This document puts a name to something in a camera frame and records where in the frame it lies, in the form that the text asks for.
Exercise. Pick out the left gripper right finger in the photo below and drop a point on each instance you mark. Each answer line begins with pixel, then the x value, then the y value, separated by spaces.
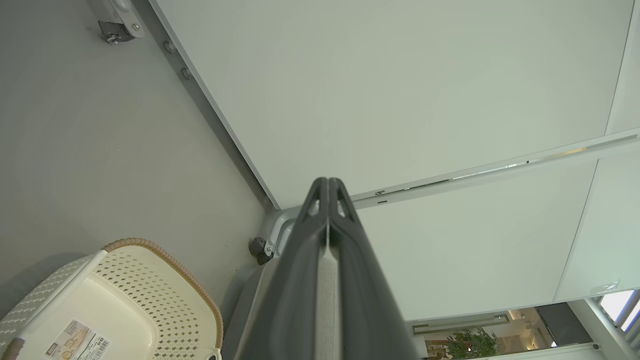
pixel 370 310

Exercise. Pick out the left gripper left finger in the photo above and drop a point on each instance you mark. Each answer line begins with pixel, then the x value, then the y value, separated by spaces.
pixel 290 300

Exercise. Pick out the cream perforated laundry basket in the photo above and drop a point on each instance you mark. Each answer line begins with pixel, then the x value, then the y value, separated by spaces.
pixel 160 300

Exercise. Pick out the paper label in basket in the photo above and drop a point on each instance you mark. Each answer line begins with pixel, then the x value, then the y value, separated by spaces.
pixel 75 340

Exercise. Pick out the black caster wheel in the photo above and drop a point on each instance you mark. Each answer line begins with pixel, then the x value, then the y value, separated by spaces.
pixel 111 32
pixel 258 250

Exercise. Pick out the green potted plant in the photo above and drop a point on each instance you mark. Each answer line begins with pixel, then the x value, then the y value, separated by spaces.
pixel 472 345

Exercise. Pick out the dark background screen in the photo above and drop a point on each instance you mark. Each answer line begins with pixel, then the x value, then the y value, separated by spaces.
pixel 562 325

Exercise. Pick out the round grey rail bolt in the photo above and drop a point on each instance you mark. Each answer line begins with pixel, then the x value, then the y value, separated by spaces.
pixel 186 73
pixel 170 47

